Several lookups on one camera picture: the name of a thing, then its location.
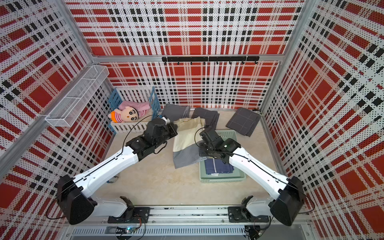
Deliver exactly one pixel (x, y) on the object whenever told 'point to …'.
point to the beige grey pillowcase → (186, 140)
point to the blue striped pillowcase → (215, 165)
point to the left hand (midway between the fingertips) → (180, 126)
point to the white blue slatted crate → (118, 95)
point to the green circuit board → (129, 230)
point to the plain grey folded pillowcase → (174, 112)
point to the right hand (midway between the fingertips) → (205, 148)
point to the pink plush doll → (129, 111)
